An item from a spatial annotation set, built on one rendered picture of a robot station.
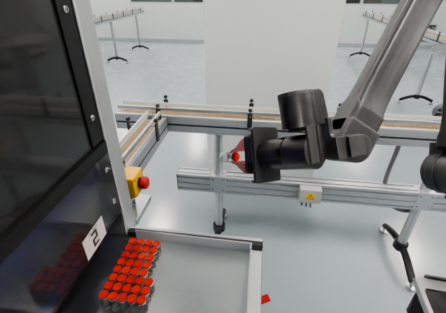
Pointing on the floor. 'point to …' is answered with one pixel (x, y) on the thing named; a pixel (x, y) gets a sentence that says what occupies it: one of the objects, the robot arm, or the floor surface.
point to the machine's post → (101, 98)
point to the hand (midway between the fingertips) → (235, 156)
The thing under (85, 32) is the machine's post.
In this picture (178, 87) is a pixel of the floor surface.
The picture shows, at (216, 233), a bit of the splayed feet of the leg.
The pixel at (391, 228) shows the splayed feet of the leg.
